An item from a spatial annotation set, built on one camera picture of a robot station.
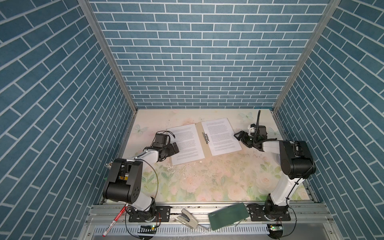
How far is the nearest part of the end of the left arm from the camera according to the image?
2.31 feet

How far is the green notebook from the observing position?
2.34 feet

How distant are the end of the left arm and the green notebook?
379mm
